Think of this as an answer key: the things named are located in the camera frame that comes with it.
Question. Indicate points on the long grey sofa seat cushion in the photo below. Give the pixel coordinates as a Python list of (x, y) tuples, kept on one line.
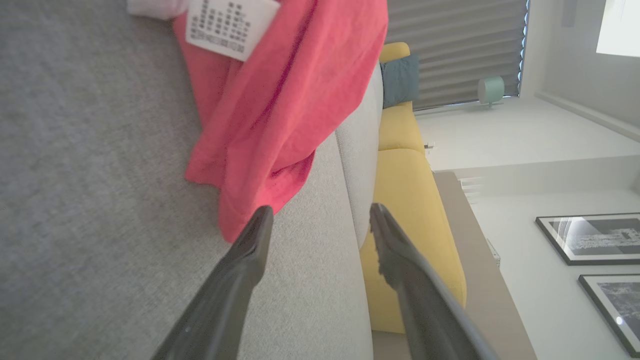
[(362, 150)]

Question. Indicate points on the white ceiling light panel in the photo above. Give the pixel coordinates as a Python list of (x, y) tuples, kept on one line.
[(620, 25)]

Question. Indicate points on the teal throw pillow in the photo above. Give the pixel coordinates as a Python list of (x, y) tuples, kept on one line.
[(400, 80)]

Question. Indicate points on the large grey sofa seat cushion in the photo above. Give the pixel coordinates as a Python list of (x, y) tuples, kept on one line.
[(75, 200)]

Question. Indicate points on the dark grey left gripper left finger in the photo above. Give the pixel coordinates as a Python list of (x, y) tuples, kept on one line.
[(235, 280)]

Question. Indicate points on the grey pleated curtain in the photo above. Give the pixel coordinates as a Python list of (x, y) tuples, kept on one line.
[(460, 45)]

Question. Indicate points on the mint round lamp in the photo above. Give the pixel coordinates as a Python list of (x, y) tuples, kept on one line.
[(490, 89)]

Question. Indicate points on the beige partition behind sofa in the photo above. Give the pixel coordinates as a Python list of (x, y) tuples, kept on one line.
[(475, 250)]

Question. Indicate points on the black framed wall picture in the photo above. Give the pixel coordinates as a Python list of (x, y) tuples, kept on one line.
[(595, 240), (617, 305)]

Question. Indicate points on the yellow sofa back cushion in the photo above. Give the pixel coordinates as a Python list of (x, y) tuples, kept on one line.
[(400, 125), (405, 225)]

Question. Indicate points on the red and white jersey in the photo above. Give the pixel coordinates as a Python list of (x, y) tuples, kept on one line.
[(280, 100)]

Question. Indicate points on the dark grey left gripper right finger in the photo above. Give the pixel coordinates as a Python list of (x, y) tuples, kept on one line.
[(420, 295)]

